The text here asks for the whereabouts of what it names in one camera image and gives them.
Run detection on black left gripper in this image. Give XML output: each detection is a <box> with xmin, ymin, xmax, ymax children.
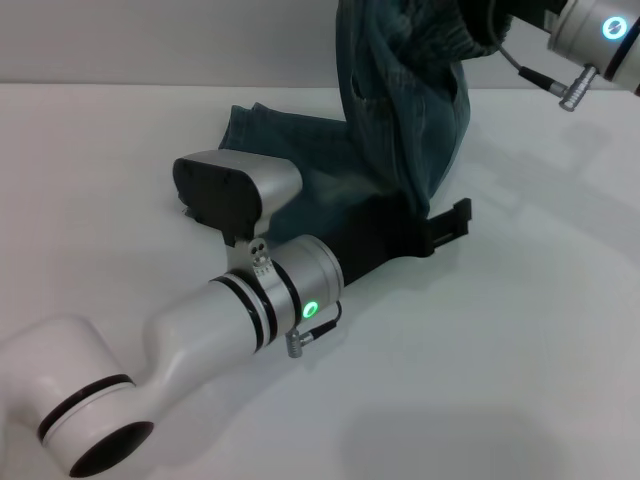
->
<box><xmin>332</xmin><ymin>194</ymin><xmax>474</xmax><ymax>290</ymax></box>

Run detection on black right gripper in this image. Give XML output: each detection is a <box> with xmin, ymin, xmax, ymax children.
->
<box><xmin>457</xmin><ymin>0</ymin><xmax>569</xmax><ymax>51</ymax></box>

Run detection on blue denim shorts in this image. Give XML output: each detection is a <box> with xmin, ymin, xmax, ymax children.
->
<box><xmin>217</xmin><ymin>0</ymin><xmax>501</xmax><ymax>246</ymax></box>

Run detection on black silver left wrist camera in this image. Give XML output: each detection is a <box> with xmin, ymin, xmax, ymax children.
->
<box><xmin>172</xmin><ymin>149</ymin><xmax>304</xmax><ymax>266</ymax></box>

